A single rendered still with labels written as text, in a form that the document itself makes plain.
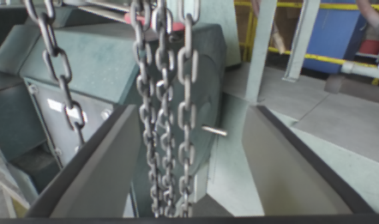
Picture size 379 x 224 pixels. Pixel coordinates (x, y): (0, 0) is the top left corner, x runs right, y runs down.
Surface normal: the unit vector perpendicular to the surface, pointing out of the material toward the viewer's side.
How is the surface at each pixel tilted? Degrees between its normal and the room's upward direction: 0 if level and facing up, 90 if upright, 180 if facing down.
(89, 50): 45
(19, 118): 90
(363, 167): 90
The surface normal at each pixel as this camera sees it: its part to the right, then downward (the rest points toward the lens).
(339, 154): -0.73, 0.32
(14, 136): 0.88, 0.24
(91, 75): -0.32, -0.32
